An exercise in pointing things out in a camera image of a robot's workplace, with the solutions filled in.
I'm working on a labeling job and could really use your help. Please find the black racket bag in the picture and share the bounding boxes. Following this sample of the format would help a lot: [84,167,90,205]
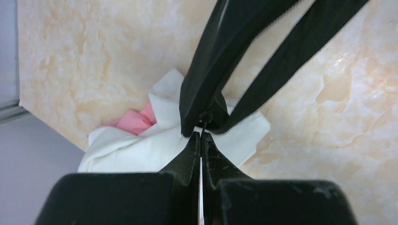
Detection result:
[178,0,371,138]

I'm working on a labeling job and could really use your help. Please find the aluminium frame rails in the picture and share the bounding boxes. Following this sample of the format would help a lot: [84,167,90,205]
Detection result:
[0,0,29,125]

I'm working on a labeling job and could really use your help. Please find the white towel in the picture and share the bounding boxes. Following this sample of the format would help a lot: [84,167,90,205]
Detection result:
[78,69,270,173]

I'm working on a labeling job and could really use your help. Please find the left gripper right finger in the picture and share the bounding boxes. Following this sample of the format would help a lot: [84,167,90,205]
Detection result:
[201,133,357,225]

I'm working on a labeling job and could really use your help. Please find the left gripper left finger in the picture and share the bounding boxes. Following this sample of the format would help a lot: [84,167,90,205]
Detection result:
[35,132,201,225]

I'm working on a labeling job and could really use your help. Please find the pink cloth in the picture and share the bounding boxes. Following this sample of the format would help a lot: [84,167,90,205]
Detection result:
[103,102,157,135]

